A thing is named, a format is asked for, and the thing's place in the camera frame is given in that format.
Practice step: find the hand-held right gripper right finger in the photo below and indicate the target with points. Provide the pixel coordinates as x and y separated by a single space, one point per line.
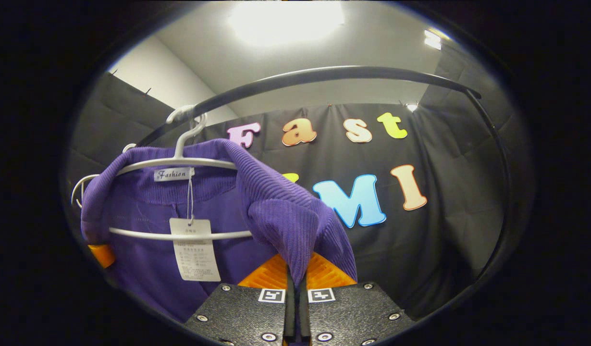
353 312

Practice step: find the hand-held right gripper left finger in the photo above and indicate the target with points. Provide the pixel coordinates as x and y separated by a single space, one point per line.
247 312

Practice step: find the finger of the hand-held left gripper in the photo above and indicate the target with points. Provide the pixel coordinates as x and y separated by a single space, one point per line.
102 254

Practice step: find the purple knit cardigan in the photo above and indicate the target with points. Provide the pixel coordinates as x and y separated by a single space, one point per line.
286 216

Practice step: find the white plastic hanger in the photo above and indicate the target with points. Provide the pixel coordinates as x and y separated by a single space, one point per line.
77 190
204 162

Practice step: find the black metal clothes rack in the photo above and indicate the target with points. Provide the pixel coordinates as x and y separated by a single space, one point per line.
324 74

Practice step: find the black backdrop cloth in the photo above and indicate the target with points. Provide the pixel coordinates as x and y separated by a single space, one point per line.
444 240

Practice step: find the large ceiling light panel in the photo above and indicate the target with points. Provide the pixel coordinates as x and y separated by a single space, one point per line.
286 21

